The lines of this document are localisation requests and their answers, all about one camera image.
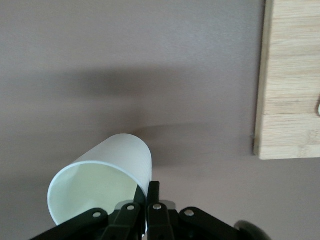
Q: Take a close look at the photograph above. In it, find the black round knob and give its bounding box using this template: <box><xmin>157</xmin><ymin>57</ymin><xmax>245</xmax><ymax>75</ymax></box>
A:
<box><xmin>234</xmin><ymin>219</ymin><xmax>271</xmax><ymax>240</ymax></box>

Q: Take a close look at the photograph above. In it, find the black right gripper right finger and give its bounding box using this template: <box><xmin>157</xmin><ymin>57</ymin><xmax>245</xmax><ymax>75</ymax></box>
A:
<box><xmin>147</xmin><ymin>181</ymin><xmax>242</xmax><ymax>240</ymax></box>

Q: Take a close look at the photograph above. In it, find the brown table mat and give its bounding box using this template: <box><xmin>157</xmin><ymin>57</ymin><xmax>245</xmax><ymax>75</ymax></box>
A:
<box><xmin>0</xmin><ymin>0</ymin><xmax>320</xmax><ymax>240</ymax></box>

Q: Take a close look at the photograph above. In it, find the white paper cup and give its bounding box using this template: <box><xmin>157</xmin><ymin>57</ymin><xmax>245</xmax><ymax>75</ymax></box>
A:
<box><xmin>47</xmin><ymin>133</ymin><xmax>153</xmax><ymax>227</ymax></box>

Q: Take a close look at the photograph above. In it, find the bamboo cutting board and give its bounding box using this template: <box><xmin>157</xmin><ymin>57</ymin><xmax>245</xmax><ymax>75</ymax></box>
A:
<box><xmin>252</xmin><ymin>0</ymin><xmax>320</xmax><ymax>161</ymax></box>

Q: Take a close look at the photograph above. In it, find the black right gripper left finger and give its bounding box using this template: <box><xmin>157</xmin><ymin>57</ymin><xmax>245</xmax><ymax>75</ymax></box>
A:
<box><xmin>29</xmin><ymin>185</ymin><xmax>147</xmax><ymax>240</ymax></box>

